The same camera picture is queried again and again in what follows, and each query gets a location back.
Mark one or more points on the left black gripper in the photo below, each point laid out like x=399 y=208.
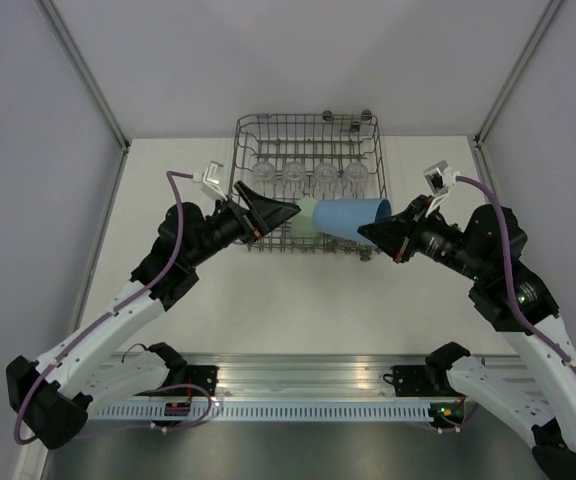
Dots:
x=269 y=213

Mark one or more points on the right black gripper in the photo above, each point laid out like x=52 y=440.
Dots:
x=398 y=238

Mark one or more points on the green plastic cup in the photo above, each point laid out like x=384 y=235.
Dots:
x=302 y=231

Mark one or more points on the blue plastic cup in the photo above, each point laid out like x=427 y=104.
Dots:
x=342 y=217

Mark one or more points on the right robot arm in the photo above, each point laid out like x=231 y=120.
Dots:
x=517 y=304

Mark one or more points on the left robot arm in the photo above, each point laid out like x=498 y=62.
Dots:
x=54 y=395

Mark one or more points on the clear glass far left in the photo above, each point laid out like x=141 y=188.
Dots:
x=263 y=172

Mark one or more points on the clear glass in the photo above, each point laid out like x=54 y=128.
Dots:
x=263 y=172
x=355 y=176
x=293 y=174
x=326 y=175

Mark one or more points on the clear glass far right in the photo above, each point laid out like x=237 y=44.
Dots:
x=355 y=176

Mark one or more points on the grey wire dish rack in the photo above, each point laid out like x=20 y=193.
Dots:
x=310 y=139

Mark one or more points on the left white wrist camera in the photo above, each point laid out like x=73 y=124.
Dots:
x=210 y=181

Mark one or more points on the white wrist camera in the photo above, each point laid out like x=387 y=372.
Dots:
x=441 y=178
x=210 y=181

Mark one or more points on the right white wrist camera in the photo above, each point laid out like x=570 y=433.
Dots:
x=441 y=178

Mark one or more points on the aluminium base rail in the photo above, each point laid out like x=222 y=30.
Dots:
x=303 y=377

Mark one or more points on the white slotted cable duct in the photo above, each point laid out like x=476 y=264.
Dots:
x=156 y=410

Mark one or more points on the right aluminium frame post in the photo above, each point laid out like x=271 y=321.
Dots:
x=536 y=37

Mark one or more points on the aluminium frame post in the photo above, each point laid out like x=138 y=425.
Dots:
x=536 y=37
x=67 y=42

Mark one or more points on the left aluminium frame post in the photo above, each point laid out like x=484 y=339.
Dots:
x=67 y=42

